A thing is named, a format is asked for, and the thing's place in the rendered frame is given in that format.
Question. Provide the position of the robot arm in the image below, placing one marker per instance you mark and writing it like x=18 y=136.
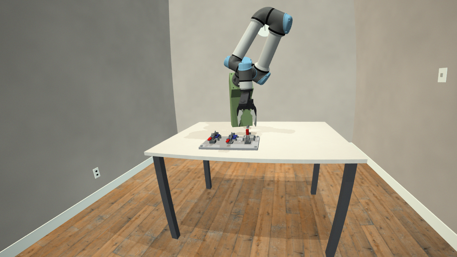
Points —
x=245 y=71

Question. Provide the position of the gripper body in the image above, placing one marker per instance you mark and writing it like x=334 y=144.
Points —
x=250 y=102

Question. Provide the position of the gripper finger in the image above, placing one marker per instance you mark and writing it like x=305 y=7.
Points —
x=239 y=113
x=253 y=113

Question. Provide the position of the toggle clamp with red handle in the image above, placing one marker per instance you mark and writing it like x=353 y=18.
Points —
x=212 y=139
x=229 y=140

